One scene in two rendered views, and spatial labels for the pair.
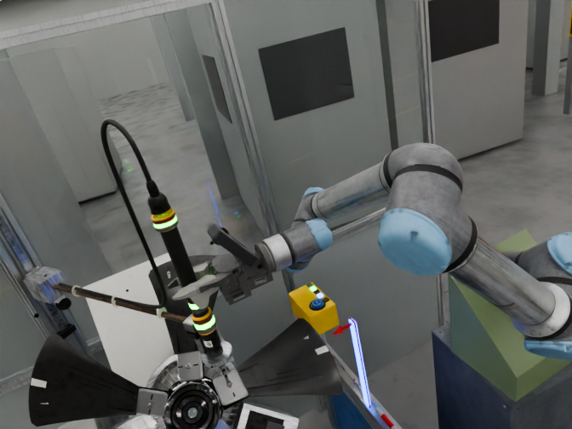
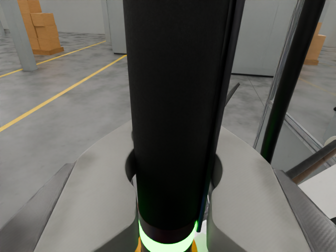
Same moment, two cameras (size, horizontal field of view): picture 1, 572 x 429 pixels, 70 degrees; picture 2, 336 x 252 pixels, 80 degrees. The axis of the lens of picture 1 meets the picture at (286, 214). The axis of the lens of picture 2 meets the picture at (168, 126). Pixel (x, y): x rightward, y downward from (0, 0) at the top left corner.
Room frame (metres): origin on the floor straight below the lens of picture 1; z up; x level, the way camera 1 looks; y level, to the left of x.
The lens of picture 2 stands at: (0.74, 0.15, 1.56)
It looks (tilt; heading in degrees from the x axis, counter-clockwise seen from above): 31 degrees down; 110
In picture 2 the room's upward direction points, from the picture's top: 2 degrees clockwise
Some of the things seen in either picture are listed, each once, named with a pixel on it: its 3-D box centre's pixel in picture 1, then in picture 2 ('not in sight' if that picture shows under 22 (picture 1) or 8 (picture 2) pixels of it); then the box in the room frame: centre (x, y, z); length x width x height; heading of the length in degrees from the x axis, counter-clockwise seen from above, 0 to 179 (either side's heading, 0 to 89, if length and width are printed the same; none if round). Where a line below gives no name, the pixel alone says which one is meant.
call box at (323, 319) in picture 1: (313, 310); not in sight; (1.11, -0.02, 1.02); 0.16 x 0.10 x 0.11; 20
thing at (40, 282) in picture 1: (46, 284); not in sight; (1.07, 0.74, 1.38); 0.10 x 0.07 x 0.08; 55
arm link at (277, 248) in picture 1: (274, 253); not in sight; (0.78, 0.05, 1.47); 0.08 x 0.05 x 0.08; 20
